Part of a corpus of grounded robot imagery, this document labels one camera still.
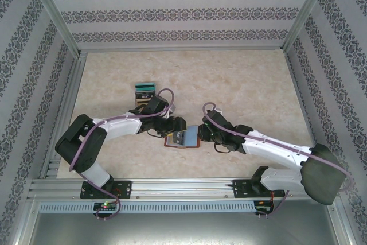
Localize black card white print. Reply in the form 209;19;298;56
173;131;186;146

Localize brown card holder blue sleeves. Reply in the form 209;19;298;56
163;124;201;149

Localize clear acrylic card box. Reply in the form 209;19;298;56
134;81;158;108

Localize circuit board with green light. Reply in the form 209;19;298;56
93;202;118;211

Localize grey metal sheet panel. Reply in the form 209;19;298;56
28;213;342;245

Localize thin black cable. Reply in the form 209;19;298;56
214;143;232;154
145;130;165;139

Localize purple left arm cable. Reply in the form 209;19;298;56
69;88;176;222

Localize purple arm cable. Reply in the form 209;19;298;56
69;88;176;222
202;102;355;219

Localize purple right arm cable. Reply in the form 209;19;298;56
202;102;355;219

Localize aluminium mounting rail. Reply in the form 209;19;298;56
28;178;336;200

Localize aluminium frame beam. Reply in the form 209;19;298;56
77;46;287;54

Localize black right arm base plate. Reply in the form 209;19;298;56
232;178;285;199

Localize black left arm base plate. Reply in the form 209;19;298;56
80;180;132;200

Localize slotted grey cable duct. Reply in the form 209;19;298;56
38;201;256;213

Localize aluminium floor rail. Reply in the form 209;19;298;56
40;52;88;180

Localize aluminium frame post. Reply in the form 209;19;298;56
282;0;336;52
22;0;83;58

